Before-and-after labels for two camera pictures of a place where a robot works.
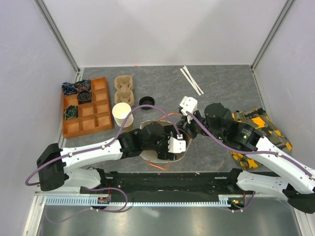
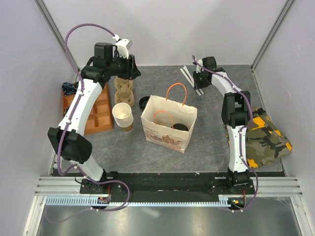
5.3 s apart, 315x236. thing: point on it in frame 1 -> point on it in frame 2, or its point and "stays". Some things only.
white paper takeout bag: (153, 156) -> (168, 122)
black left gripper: (164, 154) -> (132, 72)
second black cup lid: (146, 100) stays
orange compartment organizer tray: (93, 116) stays
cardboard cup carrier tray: (123, 86) stays
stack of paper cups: (121, 111) stays
